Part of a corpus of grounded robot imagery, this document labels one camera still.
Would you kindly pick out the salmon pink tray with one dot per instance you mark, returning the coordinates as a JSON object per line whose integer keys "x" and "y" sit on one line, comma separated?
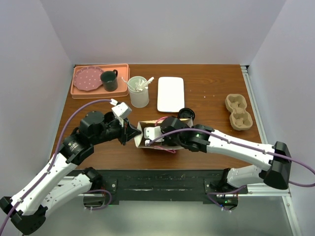
{"x": 122, "y": 90}

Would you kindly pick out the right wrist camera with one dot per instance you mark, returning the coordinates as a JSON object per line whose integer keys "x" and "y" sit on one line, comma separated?
{"x": 151, "y": 133}

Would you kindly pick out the pink polka dot plate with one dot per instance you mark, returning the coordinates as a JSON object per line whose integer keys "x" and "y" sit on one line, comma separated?
{"x": 88, "y": 78}

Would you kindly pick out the pink cakes paper bag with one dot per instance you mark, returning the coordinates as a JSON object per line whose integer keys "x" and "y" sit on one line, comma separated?
{"x": 140, "y": 142}

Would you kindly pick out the white rectangular plate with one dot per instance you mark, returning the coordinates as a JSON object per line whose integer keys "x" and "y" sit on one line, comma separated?
{"x": 170, "y": 94}

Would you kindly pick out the black mounting base rail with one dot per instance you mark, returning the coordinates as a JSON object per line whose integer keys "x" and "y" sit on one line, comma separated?
{"x": 169, "y": 185}

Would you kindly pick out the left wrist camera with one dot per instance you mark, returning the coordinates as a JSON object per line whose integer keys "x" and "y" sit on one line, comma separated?
{"x": 121, "y": 112}

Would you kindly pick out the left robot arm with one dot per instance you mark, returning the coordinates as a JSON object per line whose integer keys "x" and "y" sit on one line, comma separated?
{"x": 29, "y": 208}

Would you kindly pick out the cardboard cup carrier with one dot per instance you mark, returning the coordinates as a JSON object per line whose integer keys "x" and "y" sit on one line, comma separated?
{"x": 240, "y": 119}

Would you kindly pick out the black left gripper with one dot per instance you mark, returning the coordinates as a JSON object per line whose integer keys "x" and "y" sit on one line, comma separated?
{"x": 127, "y": 132}

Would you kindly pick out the dark green mug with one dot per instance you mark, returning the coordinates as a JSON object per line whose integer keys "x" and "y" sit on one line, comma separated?
{"x": 109, "y": 80}

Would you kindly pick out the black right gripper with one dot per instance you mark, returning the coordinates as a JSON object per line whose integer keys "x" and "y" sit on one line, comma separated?
{"x": 166, "y": 140}

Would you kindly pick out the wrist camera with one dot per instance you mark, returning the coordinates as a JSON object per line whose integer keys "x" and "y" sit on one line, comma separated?
{"x": 151, "y": 133}
{"x": 121, "y": 112}

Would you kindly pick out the frosted white utensil cup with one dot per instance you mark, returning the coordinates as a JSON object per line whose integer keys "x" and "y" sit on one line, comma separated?
{"x": 139, "y": 99}

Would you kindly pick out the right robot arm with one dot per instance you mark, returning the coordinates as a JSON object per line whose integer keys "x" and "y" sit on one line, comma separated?
{"x": 269, "y": 164}

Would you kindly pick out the wrapped white utensil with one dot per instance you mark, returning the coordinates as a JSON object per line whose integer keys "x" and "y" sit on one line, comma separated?
{"x": 137, "y": 83}

